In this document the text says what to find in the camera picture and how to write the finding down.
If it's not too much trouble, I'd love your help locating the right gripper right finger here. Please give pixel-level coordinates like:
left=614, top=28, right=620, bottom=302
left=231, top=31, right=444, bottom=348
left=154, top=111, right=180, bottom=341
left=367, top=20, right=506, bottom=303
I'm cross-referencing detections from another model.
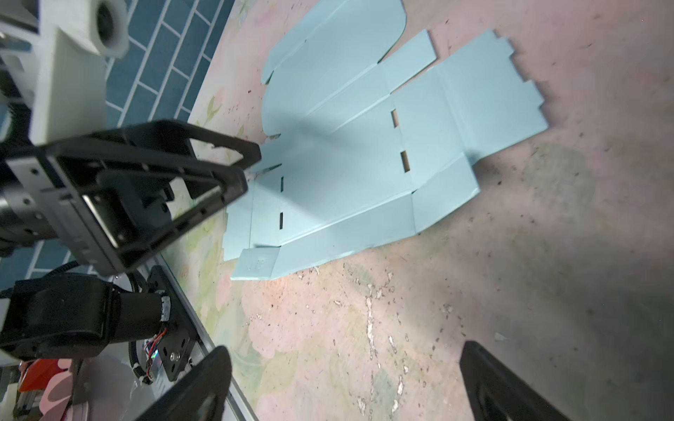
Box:
left=459, top=340, right=568, bottom=421

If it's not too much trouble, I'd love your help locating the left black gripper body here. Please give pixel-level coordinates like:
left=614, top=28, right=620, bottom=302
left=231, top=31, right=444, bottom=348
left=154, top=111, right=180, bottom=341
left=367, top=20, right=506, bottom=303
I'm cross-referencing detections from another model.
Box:
left=1, top=141, right=174, bottom=275

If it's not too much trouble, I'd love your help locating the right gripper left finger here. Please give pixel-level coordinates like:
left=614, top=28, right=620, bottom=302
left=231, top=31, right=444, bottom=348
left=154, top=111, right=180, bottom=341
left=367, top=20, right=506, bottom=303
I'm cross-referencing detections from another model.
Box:
left=137, top=346, right=233, bottom=421

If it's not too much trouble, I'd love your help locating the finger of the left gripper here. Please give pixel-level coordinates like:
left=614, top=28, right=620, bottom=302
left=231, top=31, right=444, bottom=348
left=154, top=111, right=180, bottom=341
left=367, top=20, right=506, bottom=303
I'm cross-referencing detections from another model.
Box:
left=94, top=168, right=247, bottom=275
left=47, top=119, right=262, bottom=182

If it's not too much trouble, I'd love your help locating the light blue paper box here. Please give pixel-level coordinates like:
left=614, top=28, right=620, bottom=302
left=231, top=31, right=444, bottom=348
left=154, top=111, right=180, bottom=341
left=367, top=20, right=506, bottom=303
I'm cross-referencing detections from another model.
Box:
left=223, top=1, right=549, bottom=281

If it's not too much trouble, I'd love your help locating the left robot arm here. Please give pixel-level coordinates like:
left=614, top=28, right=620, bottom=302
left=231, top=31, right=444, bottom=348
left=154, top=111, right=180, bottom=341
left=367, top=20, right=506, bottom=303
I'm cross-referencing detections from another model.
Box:
left=1, top=119, right=262, bottom=361

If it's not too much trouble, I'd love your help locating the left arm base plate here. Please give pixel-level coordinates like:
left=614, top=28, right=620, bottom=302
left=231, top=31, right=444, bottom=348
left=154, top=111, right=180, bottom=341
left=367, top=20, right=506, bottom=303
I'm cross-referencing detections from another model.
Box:
left=147, top=265, right=198, bottom=382

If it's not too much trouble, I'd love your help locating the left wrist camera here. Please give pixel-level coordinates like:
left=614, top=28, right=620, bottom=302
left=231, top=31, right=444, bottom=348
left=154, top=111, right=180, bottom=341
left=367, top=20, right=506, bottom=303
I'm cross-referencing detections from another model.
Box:
left=1, top=1, right=129, bottom=146

